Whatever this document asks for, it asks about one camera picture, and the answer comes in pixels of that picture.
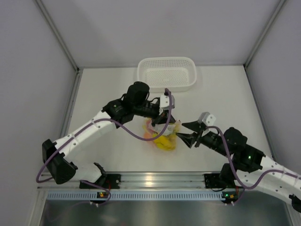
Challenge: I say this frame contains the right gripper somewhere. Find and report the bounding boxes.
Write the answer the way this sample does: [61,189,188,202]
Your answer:
[176,120,231,157]

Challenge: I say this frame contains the clear zip top bag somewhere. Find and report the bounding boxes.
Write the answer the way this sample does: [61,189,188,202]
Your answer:
[140,117,183,153]

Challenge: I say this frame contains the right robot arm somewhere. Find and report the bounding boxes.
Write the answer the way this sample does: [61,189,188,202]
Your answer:
[176,121,301,212]

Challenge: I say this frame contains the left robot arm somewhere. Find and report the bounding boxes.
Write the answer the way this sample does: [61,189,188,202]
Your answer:
[36,81,175,188]

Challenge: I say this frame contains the yellow fake bananas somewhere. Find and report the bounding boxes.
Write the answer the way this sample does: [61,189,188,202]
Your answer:
[142,120,179,151]

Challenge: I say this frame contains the orange fake fruit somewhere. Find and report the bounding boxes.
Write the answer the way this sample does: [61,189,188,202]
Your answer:
[143,132,153,139]

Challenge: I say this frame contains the white perforated plastic basket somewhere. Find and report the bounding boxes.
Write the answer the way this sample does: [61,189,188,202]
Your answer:
[136,56,197,93]

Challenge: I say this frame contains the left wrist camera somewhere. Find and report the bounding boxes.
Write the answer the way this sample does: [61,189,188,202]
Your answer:
[159,95,175,110]

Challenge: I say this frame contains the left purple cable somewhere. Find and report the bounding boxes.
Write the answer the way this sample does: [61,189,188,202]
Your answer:
[36,88,176,208]

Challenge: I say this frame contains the purple cable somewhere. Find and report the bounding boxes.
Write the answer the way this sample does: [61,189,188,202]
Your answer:
[36,88,176,208]
[204,126,301,205]

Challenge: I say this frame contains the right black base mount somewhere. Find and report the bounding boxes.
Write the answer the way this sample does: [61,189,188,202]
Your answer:
[204,173,228,191]

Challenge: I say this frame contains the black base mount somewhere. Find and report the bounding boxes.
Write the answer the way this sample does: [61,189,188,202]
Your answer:
[79,174,121,190]
[204,173,228,191]

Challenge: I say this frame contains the aluminium mounting rail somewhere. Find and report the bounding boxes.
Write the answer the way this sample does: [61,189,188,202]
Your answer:
[37,171,294,189]

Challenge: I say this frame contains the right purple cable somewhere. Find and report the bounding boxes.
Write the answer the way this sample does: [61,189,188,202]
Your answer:
[204,126,301,205]

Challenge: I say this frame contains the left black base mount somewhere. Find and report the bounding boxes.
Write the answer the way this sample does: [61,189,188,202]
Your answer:
[79,174,121,190]

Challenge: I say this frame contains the white slotted cable duct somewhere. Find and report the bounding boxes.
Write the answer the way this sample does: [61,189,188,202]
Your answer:
[47,191,235,201]

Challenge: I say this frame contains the right aluminium frame post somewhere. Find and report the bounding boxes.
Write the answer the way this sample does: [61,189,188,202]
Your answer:
[243,0,288,70]

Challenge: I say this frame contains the aluminium frame post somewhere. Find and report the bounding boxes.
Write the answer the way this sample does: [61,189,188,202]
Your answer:
[243,0,288,70]
[34,0,79,72]

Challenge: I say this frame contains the left aluminium frame post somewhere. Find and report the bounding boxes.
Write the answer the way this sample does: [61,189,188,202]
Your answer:
[34,0,79,72]

